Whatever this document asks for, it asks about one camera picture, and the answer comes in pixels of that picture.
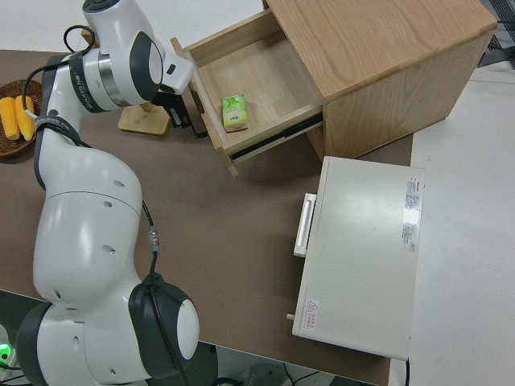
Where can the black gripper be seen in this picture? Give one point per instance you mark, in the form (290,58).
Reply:
(169,101)

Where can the wooden mug stand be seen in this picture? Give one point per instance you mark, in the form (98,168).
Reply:
(141,120)

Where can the green paper box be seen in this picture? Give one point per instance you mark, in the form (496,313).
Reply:
(233,114)

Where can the brown table mat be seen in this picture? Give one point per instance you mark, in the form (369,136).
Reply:
(225,225)

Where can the yellow corn cob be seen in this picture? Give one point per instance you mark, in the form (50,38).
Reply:
(25,118)
(8,118)

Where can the round wicker basket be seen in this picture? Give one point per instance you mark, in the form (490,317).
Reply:
(8,149)

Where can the light wooden cabinet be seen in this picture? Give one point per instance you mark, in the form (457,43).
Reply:
(382,68)

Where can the cream toaster oven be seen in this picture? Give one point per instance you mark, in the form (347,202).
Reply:
(362,249)

